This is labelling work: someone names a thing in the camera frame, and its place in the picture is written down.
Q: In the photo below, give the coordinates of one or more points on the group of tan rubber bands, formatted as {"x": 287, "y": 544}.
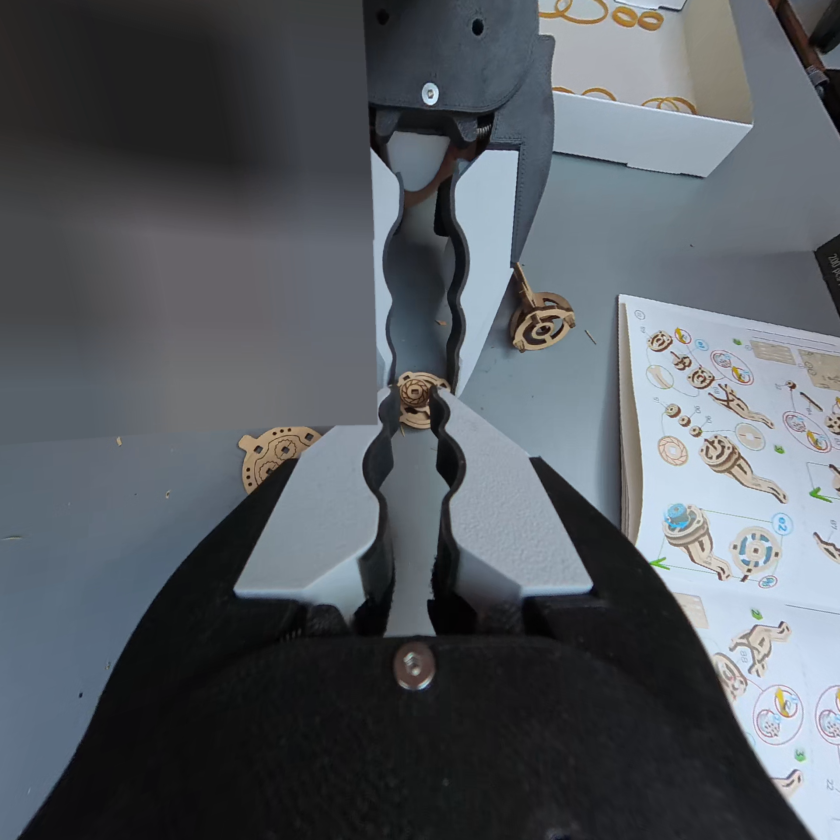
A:
{"x": 622, "y": 16}

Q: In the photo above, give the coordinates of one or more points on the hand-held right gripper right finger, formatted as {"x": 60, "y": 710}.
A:
{"x": 512, "y": 525}

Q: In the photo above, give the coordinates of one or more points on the perforated wooden disc plate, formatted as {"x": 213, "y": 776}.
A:
{"x": 272, "y": 456}

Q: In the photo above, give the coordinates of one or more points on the illustrated instruction booklet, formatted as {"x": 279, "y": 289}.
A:
{"x": 722, "y": 499}

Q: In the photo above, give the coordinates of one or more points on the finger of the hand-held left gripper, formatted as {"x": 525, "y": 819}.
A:
{"x": 489, "y": 249}
{"x": 380, "y": 262}

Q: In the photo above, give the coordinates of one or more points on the white cardboard box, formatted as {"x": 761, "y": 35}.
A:
{"x": 656, "y": 138}

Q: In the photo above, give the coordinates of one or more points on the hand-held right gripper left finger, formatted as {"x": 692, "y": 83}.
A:
{"x": 308, "y": 525}

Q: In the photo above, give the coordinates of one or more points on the black printed box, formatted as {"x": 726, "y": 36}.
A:
{"x": 830, "y": 272}

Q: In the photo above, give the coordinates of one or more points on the small wooden gear assembly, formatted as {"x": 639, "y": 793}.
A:
{"x": 417, "y": 401}

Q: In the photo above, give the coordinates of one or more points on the dark brown furniture edge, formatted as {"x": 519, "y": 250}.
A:
{"x": 791, "y": 26}

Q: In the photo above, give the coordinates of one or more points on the wooden wheel assembly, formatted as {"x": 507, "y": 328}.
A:
{"x": 541, "y": 321}

